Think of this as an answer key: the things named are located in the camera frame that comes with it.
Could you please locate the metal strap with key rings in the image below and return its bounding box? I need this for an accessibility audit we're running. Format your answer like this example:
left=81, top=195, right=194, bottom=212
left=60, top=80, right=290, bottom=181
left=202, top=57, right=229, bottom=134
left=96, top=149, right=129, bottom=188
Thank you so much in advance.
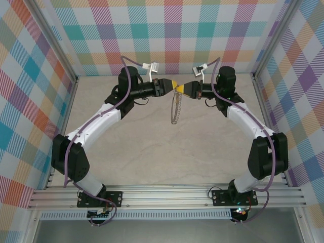
left=169, top=88, right=183, bottom=125

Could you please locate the black controller board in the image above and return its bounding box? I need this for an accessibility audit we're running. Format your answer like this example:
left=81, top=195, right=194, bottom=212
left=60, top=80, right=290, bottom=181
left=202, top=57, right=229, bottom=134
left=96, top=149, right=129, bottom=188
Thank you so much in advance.
left=232, top=207, right=248, bottom=221
left=87, top=209, right=112, bottom=219

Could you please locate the grey metal panel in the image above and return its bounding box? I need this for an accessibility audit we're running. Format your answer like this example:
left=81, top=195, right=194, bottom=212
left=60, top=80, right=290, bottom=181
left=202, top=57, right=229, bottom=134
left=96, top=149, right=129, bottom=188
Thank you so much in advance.
left=32, top=219, right=304, bottom=243

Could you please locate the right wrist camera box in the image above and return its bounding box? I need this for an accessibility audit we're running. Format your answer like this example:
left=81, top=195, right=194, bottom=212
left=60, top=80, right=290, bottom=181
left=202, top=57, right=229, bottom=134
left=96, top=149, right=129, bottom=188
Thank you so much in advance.
left=192, top=65, right=208, bottom=77

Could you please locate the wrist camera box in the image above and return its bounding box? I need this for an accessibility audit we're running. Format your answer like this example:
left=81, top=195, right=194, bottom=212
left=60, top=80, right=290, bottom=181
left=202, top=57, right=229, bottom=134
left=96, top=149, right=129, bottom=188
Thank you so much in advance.
left=143, top=62, right=159, bottom=74
left=192, top=65, right=208, bottom=77

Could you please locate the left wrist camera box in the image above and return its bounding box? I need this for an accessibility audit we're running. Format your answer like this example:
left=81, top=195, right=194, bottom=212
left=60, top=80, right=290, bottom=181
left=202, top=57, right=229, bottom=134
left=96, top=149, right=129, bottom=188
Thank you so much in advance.
left=143, top=62, right=159, bottom=74

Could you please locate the aluminium frame side rail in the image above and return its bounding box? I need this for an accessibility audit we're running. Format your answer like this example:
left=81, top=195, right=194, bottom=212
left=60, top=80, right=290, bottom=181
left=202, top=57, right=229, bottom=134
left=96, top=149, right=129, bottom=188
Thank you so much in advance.
left=43, top=77, right=79, bottom=190
left=252, top=75, right=292, bottom=187

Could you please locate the aluminium frame corner post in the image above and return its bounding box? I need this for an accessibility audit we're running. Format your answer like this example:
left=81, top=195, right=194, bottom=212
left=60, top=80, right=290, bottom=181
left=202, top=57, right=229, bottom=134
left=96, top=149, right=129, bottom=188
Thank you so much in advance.
left=252, top=0, right=303, bottom=78
left=27, top=0, right=79, bottom=82

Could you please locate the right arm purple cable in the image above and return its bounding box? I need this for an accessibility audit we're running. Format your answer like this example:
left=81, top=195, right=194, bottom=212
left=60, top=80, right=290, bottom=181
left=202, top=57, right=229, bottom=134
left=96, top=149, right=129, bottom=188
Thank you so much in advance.
left=206, top=57, right=276, bottom=225

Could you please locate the long aluminium mounting rail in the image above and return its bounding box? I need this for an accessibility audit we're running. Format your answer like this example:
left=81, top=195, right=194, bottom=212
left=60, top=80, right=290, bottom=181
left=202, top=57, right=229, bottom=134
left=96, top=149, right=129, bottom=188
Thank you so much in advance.
left=27, top=183, right=307, bottom=210

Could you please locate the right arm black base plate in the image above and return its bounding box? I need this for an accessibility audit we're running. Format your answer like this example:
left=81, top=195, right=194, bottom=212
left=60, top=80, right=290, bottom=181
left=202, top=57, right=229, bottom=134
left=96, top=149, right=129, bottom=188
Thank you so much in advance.
left=211, top=188, right=259, bottom=207

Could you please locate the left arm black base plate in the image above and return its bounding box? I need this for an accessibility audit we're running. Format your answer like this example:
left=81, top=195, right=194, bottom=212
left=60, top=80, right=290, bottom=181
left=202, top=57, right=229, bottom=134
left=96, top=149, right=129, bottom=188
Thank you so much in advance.
left=77, top=191, right=124, bottom=208

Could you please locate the slotted cable duct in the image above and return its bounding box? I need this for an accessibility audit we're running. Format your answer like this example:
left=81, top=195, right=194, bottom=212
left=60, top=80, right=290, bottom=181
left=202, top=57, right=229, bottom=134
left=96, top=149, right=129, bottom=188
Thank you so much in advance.
left=40, top=211, right=232, bottom=220

